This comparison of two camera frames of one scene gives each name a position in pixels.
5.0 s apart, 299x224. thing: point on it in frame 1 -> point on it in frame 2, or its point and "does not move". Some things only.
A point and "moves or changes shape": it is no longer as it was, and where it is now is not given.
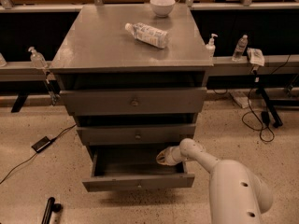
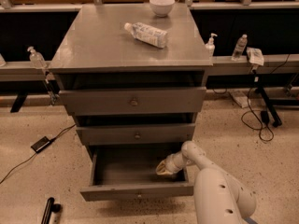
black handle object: (50, 207) does not move
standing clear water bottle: (240, 48) does not move
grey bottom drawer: (127, 167) moves or changes shape
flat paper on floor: (242, 98) does not move
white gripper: (172, 156) -> (171, 163)
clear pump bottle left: (36, 59) does not move
